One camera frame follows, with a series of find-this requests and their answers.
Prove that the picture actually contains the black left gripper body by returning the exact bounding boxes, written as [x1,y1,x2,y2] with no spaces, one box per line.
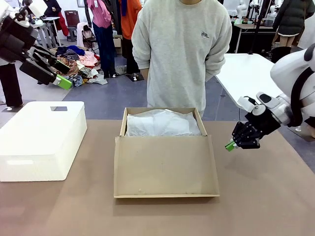
[0,17,39,62]

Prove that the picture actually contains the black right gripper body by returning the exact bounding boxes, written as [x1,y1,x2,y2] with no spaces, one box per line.
[246,108,282,138]

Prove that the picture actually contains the small background cardboard box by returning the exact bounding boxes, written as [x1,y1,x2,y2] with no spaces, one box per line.
[112,35,123,55]

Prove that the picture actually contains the brown cardboard shoe box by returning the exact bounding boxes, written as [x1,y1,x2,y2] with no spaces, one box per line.
[113,107,221,199]

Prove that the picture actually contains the grey standing desk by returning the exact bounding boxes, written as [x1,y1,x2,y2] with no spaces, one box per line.
[29,17,62,50]

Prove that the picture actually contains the red hanging garment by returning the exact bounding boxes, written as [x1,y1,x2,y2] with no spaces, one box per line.
[56,11,70,37]

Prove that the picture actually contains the pile of colourful clothes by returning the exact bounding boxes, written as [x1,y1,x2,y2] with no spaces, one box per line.
[49,45,109,87]

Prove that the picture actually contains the pale pink jacket on chair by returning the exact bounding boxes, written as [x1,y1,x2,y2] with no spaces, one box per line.
[76,22,97,51]

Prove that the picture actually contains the dark grey chair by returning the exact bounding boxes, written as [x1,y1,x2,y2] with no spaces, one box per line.
[64,10,80,42]

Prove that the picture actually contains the bystander in black top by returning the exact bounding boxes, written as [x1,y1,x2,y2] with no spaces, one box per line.
[44,0,61,18]

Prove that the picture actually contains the white table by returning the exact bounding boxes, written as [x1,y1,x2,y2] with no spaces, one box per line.
[214,53,284,109]

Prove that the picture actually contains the white plastic storage bin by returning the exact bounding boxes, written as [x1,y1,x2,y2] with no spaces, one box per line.
[0,100,88,182]

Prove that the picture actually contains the mannequin pink shirt blue jeans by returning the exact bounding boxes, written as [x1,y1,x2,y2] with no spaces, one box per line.
[87,0,118,79]

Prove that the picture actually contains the dark hanging garment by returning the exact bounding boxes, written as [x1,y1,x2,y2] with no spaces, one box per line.
[105,0,123,35]

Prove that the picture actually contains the black covered table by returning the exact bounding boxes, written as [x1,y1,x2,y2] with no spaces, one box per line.
[231,21,280,54]

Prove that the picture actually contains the mannequin with orange garment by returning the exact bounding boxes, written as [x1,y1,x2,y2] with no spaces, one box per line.
[119,0,143,82]

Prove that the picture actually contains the black tripod stand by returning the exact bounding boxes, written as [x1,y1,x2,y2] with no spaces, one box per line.
[248,0,269,55]

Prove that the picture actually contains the person in grey sweatshirt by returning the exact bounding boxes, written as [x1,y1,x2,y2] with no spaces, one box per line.
[131,0,232,118]

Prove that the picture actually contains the bystander in dark green jacket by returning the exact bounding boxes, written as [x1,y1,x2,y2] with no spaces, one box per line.
[272,0,315,48]

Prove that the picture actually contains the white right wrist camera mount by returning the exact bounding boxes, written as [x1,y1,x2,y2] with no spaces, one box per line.
[237,95,267,116]

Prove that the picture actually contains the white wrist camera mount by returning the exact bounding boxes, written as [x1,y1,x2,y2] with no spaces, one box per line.
[237,95,267,116]
[14,0,48,28]

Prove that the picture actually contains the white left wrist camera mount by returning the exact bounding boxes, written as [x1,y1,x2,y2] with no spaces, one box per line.
[14,0,48,28]

